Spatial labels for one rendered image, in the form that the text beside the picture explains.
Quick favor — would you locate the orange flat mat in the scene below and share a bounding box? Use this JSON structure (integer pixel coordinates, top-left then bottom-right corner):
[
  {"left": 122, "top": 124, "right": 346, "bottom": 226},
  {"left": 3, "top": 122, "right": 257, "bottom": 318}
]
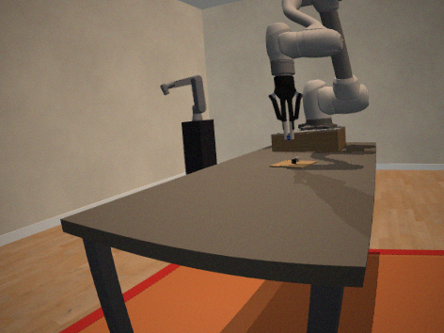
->
[{"left": 270, "top": 160, "right": 317, "bottom": 168}]

